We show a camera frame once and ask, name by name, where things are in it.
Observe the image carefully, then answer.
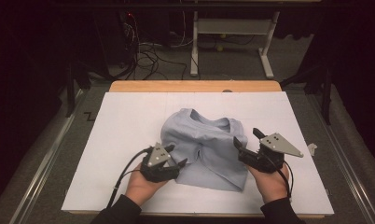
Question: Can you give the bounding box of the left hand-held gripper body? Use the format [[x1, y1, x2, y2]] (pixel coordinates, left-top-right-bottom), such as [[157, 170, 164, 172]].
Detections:
[[140, 142, 181, 184]]

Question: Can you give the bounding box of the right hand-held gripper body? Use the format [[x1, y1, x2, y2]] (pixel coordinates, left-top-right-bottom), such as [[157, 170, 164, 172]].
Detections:
[[237, 133, 304, 175]]

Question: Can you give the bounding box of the light blue t-shirt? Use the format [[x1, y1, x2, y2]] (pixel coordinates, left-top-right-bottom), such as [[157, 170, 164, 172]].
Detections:
[[160, 107, 249, 192]]

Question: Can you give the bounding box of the person's left hand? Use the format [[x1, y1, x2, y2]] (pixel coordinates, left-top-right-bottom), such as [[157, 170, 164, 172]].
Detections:
[[125, 169, 169, 207]]

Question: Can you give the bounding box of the person's right hand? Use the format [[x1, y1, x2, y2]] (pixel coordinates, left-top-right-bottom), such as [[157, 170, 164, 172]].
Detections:
[[247, 162, 291, 204]]

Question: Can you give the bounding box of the small white paper scrap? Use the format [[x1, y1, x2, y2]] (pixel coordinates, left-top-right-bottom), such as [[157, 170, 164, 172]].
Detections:
[[307, 142, 318, 158]]

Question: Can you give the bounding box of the white board sheet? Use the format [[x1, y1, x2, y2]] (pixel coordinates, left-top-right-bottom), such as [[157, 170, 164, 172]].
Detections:
[[61, 91, 335, 217]]

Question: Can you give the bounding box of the black stand leg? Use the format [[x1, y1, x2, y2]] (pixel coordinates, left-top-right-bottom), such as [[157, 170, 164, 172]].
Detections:
[[280, 64, 333, 126], [64, 61, 92, 119]]

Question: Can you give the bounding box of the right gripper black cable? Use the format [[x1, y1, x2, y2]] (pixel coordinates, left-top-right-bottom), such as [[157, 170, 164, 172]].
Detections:
[[265, 152, 294, 202]]

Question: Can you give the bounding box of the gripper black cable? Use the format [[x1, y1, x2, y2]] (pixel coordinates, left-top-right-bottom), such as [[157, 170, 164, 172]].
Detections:
[[265, 152, 294, 202], [106, 147, 154, 209]]

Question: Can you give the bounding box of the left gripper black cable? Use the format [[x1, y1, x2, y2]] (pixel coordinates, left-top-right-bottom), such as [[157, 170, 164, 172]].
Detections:
[[106, 147, 154, 209]]

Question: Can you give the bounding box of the metal floor rail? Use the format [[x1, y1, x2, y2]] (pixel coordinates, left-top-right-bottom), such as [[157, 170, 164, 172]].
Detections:
[[306, 92, 375, 224], [7, 89, 85, 224]]

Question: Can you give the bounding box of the bundle of black floor cables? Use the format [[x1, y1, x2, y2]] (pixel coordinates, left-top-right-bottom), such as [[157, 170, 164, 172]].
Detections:
[[121, 11, 189, 81]]

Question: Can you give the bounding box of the white metal table frame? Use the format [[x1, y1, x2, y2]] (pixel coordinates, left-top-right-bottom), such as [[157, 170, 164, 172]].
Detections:
[[189, 10, 281, 79]]

